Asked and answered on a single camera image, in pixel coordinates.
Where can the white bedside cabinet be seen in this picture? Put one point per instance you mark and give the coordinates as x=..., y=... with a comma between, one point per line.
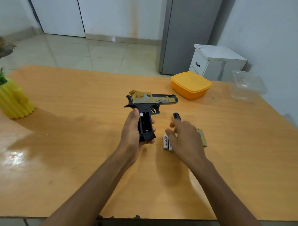
x=215, y=62

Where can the clear plastic container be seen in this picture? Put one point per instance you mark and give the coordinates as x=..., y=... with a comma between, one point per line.
x=247, y=86

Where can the black and yellow toy pistol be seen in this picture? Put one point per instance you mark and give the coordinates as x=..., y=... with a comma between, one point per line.
x=149, y=109

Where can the green plant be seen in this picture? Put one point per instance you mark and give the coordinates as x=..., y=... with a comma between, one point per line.
x=2, y=60

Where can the yellow ribbed plant pot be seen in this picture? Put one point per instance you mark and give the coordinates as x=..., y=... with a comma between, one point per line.
x=14, y=100

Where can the black and yellow screwdriver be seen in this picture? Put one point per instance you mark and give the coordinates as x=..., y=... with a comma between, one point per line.
x=176, y=116

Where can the grey refrigerator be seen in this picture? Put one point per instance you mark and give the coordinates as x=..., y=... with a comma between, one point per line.
x=186, y=35

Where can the person's right forearm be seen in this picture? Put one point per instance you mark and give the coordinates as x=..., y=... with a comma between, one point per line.
x=223, y=195

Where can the white battery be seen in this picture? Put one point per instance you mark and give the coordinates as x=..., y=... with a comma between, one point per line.
x=165, y=142
x=170, y=146

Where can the person's left thumb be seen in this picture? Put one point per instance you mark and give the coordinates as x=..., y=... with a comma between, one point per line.
x=134, y=117

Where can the yellow battery cover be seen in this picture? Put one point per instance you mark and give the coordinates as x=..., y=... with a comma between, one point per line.
x=202, y=137

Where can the person's left forearm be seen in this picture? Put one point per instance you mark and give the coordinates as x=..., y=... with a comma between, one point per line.
x=90, y=193

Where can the person's right hand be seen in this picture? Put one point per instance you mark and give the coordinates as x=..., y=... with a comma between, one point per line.
x=186, y=142

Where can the person's left hand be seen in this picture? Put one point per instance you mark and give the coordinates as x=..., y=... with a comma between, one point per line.
x=130, y=137

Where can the person's right thumb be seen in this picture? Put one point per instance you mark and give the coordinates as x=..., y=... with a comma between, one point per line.
x=171, y=137

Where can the white door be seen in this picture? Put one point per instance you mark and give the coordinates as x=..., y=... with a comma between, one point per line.
x=58, y=16

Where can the yellow lidded plastic container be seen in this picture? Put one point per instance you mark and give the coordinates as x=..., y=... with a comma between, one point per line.
x=191, y=85

